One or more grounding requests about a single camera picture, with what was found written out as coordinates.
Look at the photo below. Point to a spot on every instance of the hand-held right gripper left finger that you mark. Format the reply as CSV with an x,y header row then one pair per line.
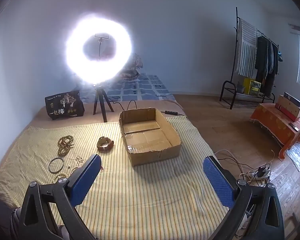
x,y
86,180

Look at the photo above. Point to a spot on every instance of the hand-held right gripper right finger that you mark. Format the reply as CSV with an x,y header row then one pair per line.
x,y
218,182

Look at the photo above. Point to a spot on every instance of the thin metal bangle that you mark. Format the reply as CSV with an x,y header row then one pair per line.
x,y
49,165

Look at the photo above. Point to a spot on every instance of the brown leather watch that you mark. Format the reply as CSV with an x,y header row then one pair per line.
x,y
109,144

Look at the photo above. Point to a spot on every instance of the cardboard box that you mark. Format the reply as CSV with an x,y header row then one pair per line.
x,y
145,140

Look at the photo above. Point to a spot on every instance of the white power strip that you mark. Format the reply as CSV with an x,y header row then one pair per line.
x,y
261,177

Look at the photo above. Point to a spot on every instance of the black plug adapter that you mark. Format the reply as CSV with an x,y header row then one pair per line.
x,y
261,171

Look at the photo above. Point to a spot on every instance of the yellow striped sheet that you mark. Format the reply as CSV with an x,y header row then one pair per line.
x,y
140,192

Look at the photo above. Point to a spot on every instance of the black printed carton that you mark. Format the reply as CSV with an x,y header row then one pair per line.
x,y
65,107

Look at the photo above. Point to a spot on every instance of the orange cloth covered table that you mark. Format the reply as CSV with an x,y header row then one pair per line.
x,y
272,122

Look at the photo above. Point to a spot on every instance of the person's striped grey clothing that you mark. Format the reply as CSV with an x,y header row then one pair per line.
x,y
15,222

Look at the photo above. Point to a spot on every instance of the black power strip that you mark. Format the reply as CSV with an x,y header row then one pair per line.
x,y
170,112

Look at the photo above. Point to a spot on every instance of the black tripod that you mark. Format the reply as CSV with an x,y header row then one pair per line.
x,y
98,90

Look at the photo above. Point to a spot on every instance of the black remote control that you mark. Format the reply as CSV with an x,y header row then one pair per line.
x,y
294,126

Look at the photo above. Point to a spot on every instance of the red long box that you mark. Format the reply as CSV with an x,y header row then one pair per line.
x,y
285,113

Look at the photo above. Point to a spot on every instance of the plain yellow box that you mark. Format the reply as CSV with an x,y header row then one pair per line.
x,y
246,85

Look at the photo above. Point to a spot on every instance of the yellow black printed box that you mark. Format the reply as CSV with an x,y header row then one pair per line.
x,y
255,87

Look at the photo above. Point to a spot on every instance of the blue checked blanket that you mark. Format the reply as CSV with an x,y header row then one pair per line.
x,y
145,90

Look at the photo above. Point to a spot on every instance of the dark long box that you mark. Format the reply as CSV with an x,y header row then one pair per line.
x,y
292,99

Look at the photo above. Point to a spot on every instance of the folded floral quilt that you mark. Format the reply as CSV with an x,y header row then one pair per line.
x,y
132,72

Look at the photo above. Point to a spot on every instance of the dark hanging clothes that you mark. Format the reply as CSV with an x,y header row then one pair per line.
x,y
263,60

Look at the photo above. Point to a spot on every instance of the striped hanging towel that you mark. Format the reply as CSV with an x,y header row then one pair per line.
x,y
246,50

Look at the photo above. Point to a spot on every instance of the small teal bag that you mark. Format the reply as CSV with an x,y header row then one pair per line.
x,y
280,56

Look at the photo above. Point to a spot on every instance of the phone holder clip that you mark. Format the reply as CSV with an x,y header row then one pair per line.
x,y
102,36

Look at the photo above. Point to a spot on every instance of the black clothes rack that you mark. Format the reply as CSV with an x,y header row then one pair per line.
x,y
236,30

